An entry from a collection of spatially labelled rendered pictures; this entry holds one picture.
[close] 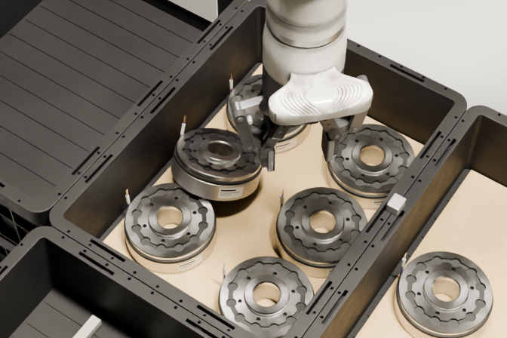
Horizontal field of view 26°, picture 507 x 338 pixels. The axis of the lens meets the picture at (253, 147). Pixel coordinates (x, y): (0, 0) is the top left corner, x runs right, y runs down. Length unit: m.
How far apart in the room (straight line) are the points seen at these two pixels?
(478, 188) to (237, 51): 0.33
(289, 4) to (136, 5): 0.61
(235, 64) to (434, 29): 0.40
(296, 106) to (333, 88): 0.04
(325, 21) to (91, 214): 0.42
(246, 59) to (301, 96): 0.45
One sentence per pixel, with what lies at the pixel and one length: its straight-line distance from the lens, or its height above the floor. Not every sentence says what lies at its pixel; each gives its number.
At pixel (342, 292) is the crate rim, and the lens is 1.11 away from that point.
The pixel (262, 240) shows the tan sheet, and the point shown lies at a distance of 1.26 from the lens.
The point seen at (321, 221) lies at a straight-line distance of 1.26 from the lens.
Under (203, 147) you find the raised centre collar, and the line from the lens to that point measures 1.26.
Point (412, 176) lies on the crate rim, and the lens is 1.20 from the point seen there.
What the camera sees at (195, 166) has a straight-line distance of 1.24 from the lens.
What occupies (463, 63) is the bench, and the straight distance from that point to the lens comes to 1.62.
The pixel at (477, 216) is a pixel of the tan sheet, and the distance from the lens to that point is 1.30.
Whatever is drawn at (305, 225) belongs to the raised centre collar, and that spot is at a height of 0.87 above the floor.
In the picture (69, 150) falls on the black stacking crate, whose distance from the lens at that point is 1.35.
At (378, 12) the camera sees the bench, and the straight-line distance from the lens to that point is 1.67.
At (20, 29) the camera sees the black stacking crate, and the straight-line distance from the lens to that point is 1.49.
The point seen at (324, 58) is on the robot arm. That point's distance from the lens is 0.95.
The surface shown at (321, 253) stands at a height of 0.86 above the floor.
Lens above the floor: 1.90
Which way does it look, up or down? 53 degrees down
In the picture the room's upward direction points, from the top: straight up
